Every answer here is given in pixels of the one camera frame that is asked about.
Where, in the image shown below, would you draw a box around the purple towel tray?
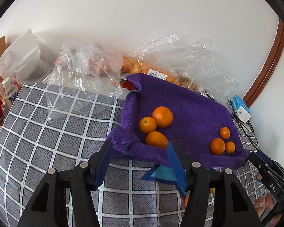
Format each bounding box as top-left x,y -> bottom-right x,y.
108,73 -> 249,170

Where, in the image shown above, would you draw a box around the person's right hand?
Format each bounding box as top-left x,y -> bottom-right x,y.
254,193 -> 282,226

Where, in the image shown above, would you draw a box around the white plastic bag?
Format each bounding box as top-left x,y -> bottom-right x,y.
0,30 -> 51,86

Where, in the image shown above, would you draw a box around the large round orange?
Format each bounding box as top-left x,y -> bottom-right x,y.
184,193 -> 190,207

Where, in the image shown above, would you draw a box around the grey checked tablecloth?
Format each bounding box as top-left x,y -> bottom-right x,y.
0,82 -> 270,227

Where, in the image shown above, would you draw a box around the large clear plastic bag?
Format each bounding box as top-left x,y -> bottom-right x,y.
121,34 -> 239,104

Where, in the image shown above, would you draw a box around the medium orange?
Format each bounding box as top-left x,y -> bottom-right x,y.
210,138 -> 225,155

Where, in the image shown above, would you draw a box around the large textured mandarin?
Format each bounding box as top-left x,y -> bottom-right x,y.
152,106 -> 173,129

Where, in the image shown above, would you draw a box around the blue white tissue pack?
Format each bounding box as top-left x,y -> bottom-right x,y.
231,95 -> 251,124

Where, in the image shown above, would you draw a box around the round orange with stem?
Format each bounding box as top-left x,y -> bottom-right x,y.
139,116 -> 157,134

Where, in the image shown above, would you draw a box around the clear bag left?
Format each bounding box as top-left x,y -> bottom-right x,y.
43,41 -> 123,116

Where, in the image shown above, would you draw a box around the brown door frame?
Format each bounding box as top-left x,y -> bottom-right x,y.
243,19 -> 284,107

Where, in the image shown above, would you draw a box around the plastic bottle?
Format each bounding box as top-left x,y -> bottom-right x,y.
2,77 -> 18,108

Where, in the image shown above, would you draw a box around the black cables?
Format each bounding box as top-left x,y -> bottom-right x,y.
198,89 -> 260,147

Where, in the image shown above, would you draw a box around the small kumquat orange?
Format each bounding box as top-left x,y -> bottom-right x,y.
220,127 -> 231,140

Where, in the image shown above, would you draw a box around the oval smooth orange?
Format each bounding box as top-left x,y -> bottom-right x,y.
145,131 -> 168,149

